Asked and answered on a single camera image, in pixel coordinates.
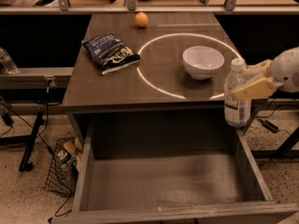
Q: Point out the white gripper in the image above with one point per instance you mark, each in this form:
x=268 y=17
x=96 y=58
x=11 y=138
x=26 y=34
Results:
x=286 y=69

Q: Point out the clear plastic water bottle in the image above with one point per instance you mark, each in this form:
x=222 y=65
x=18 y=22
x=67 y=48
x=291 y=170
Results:
x=236 y=104

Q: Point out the open grey top drawer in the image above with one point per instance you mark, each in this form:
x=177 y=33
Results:
x=170 y=167

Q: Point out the clear bottle at left edge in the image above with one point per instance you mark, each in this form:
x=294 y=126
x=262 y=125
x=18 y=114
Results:
x=7 y=62

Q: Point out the black power adapter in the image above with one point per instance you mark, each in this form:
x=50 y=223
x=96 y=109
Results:
x=270 y=126

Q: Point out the white bowl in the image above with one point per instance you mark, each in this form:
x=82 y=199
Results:
x=202 y=62

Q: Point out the grey wooden cabinet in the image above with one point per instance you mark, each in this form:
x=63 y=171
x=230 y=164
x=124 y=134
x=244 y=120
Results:
x=154 y=102

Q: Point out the orange fruit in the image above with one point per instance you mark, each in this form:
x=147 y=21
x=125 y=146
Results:
x=141 y=20

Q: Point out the blue chip bag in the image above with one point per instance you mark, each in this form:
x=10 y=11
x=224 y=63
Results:
x=109 y=53

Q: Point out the metal can in basket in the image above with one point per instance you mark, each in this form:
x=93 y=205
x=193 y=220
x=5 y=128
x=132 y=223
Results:
x=63 y=156

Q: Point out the black table leg stand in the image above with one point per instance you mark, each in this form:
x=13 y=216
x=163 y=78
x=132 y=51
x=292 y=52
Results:
x=28 y=140

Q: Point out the black wire basket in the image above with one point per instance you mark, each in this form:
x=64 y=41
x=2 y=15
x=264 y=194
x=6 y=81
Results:
x=61 y=178

